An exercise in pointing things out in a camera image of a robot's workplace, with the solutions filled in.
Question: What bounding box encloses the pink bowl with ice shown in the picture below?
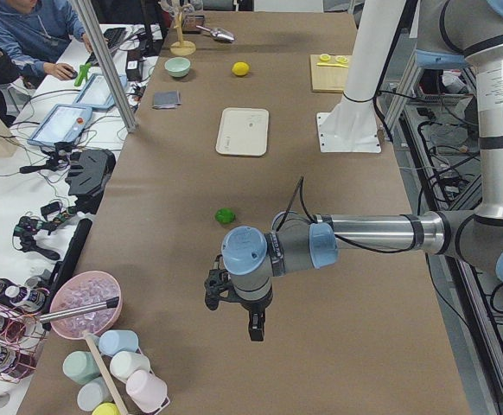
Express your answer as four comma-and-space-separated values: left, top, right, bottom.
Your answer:
49, 271, 123, 340

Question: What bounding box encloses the pink plastic cup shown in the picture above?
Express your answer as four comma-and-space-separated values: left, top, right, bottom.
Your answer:
125, 369, 169, 413

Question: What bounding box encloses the blue teach pendant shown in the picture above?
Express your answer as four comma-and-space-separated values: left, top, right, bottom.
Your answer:
73, 73, 115, 111
27, 104, 92, 148

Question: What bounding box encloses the wooden cup rack pole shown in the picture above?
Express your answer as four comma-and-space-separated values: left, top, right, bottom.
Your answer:
83, 331, 130, 415

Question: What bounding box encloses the yellow plastic cup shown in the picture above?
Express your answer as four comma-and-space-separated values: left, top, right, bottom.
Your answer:
92, 402, 121, 415

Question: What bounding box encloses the metal scoop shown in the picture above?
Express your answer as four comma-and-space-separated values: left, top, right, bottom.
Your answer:
197, 25, 235, 43

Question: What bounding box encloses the wooden cutting board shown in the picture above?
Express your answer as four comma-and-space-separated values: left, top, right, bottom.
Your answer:
309, 54, 352, 93

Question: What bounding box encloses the aluminium frame post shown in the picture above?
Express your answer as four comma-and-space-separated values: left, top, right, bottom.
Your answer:
71, 0, 137, 133

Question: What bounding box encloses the black keyboard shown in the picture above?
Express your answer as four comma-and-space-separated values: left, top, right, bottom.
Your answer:
86, 27, 127, 66

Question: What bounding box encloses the blue teach pendant far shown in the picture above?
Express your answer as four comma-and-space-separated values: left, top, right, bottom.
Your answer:
73, 73, 115, 111

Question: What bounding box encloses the yellow plastic knife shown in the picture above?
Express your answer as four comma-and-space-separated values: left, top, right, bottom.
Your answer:
316, 62, 349, 68

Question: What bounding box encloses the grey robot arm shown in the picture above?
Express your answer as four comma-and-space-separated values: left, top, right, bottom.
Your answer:
204, 1, 503, 342

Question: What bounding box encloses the grey folded cloth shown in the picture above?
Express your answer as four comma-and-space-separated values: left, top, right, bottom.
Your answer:
152, 91, 181, 109

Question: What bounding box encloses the green plastic cup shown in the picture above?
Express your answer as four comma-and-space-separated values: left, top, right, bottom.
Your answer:
62, 351, 100, 386

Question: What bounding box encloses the wooden stand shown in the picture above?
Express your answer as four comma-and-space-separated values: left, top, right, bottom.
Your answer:
169, 5, 196, 56

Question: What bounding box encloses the green lemon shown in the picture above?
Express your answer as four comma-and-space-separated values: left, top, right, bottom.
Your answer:
214, 207, 236, 225

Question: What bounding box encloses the copper wire bottle rack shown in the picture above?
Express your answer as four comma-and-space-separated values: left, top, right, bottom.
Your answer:
0, 303, 48, 384

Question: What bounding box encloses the metal tongs handle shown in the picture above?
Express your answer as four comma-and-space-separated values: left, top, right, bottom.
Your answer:
37, 297, 120, 324

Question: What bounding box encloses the blue plastic cup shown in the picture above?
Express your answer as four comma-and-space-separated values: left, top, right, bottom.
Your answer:
99, 329, 139, 356

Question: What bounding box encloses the white plastic cup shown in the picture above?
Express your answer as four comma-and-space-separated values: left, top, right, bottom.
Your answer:
110, 351, 151, 383

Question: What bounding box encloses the person in blue hoodie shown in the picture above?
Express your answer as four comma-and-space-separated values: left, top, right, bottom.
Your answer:
0, 1, 92, 80

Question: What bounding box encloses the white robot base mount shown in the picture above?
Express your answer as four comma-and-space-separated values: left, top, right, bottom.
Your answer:
317, 0, 416, 154

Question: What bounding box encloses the grey-blue plastic cup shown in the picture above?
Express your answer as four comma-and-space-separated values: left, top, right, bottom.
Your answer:
77, 377, 112, 412

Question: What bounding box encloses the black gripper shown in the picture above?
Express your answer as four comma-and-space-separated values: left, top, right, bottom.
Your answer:
204, 254, 273, 342

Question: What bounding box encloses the cream rabbit tray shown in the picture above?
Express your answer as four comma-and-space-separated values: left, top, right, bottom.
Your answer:
215, 107, 270, 156

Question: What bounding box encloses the yellow lemon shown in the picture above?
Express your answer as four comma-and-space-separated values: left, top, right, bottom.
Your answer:
232, 61, 251, 77

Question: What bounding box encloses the blue teach pendant near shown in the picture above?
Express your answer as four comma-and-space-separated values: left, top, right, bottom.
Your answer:
27, 104, 92, 148

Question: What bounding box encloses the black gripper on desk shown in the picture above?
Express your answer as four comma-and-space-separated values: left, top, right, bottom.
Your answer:
65, 149, 116, 214

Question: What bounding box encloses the mint green bowl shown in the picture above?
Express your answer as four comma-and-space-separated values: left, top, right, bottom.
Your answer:
164, 57, 191, 78

